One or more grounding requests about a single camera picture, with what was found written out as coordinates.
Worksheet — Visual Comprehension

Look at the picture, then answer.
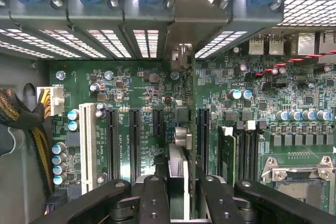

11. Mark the green RAM stick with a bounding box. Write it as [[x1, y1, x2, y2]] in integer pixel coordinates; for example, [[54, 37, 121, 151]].
[[217, 125, 236, 186]]

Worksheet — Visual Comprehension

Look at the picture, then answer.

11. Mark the black RAM slot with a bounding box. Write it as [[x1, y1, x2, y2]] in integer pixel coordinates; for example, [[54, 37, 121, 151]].
[[235, 121, 245, 183], [244, 120, 257, 183], [251, 121, 267, 183]]

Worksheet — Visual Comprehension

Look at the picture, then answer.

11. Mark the long black expansion slot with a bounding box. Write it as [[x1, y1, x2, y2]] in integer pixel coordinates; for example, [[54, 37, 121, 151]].
[[106, 107, 121, 182], [128, 108, 143, 186]]

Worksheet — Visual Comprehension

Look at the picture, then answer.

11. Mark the CPU socket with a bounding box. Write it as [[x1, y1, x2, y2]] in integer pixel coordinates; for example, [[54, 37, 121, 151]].
[[260, 155, 336, 210]]

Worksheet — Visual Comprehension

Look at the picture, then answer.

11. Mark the short black expansion slot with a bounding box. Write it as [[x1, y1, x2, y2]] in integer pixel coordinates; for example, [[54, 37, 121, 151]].
[[152, 108, 165, 137]]

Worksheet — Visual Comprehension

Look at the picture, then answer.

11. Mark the white expansion slot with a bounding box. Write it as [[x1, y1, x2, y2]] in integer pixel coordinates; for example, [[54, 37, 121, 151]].
[[78, 102, 97, 196]]

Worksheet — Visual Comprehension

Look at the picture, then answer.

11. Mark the black power connector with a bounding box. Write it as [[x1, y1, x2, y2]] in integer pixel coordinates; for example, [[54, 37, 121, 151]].
[[44, 189, 69, 217]]

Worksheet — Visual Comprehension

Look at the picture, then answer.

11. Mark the green motherboard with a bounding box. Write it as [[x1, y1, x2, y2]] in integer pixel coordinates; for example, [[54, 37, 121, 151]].
[[48, 57, 336, 210]]

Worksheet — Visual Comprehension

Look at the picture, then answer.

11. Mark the open black PC case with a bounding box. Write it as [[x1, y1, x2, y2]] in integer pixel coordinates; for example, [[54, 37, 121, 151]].
[[0, 0, 336, 224]]

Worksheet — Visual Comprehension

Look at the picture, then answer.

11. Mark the white power connector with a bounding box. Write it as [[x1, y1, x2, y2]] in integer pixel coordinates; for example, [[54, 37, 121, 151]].
[[36, 86, 66, 117]]

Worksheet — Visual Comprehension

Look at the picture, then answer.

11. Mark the perforated metal slot cover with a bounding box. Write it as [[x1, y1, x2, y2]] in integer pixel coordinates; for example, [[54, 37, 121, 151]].
[[0, 40, 55, 59], [38, 28, 108, 59], [0, 28, 82, 59], [86, 28, 132, 59], [194, 30, 249, 59], [132, 29, 160, 59]]

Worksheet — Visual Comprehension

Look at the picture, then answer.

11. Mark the silver rear port housing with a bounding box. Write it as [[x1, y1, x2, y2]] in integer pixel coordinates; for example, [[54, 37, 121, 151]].
[[248, 34, 265, 56], [318, 32, 336, 64], [297, 33, 317, 56], [268, 34, 285, 56]]

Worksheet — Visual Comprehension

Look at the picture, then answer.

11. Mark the red black twisted wire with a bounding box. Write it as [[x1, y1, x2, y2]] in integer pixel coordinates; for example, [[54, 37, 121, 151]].
[[255, 52, 336, 78]]

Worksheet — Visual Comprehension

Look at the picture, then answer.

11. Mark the black yellow sleeved cable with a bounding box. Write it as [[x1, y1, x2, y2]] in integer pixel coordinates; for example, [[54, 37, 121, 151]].
[[0, 87, 56, 200]]

